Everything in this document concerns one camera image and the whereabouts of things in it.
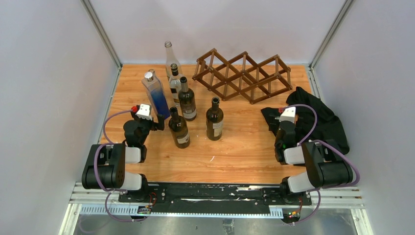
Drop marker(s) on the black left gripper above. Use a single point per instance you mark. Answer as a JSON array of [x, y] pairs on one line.
[[160, 126]]

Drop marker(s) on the dark wine bottle white label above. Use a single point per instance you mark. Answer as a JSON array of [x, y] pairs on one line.
[[178, 128]]

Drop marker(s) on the dark wine bottle silver neck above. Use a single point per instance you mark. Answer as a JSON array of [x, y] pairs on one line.
[[187, 100]]

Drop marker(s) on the blue square bottle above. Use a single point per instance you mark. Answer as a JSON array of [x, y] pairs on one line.
[[155, 93]]

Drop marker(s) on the clear whisky bottle black label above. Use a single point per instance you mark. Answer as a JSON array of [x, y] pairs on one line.
[[174, 83]]

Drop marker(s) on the clear bottle with dark label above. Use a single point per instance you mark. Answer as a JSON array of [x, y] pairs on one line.
[[171, 59]]

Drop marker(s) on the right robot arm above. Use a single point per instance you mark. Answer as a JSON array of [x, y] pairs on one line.
[[325, 165]]

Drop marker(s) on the brown wooden wine rack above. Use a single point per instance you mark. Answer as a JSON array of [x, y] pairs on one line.
[[242, 75]]

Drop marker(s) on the black cloth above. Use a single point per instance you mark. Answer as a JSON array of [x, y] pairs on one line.
[[329, 126]]

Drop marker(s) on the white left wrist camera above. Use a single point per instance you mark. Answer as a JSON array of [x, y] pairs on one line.
[[144, 112]]

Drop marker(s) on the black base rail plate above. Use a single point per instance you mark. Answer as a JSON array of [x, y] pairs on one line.
[[216, 199]]

